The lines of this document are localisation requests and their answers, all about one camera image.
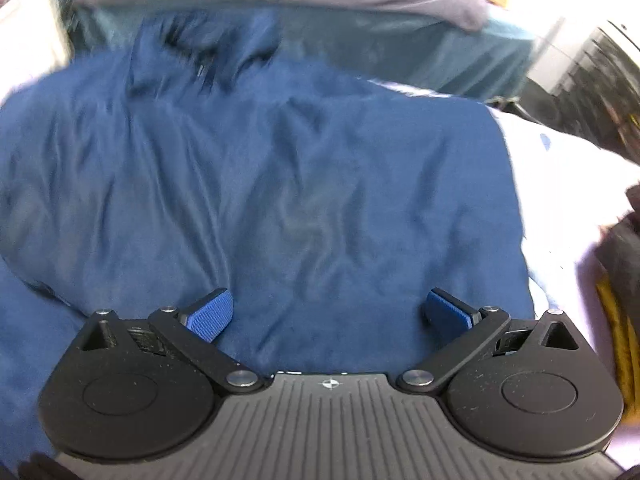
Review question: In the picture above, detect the lavender floral bed sheet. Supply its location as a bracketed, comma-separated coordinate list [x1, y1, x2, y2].
[349, 74, 640, 466]

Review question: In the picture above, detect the grey mattress teal skirt bed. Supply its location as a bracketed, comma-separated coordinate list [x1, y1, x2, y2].
[58, 0, 534, 101]

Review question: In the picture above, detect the navy blue jacket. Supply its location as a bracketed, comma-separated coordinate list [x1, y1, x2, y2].
[1, 11, 534, 467]

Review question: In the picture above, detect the dark yellow clothing pile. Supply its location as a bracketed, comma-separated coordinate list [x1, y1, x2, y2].
[594, 184, 640, 426]

